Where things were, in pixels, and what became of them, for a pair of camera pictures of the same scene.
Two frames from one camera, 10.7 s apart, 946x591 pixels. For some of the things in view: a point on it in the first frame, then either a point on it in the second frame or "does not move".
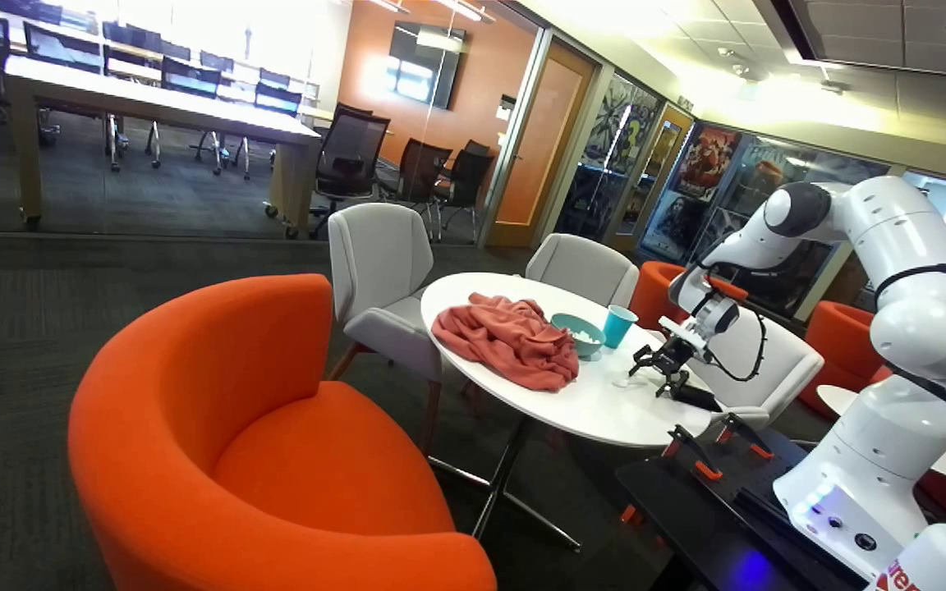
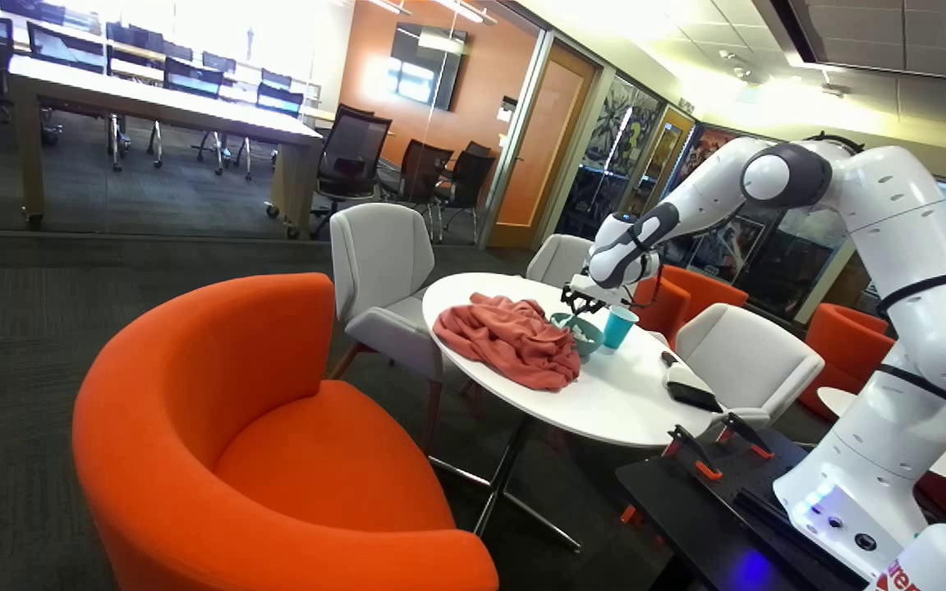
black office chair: [349, 159] does not move
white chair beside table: [379, 260] does not move
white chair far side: [586, 269] does not move
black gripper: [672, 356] to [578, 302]
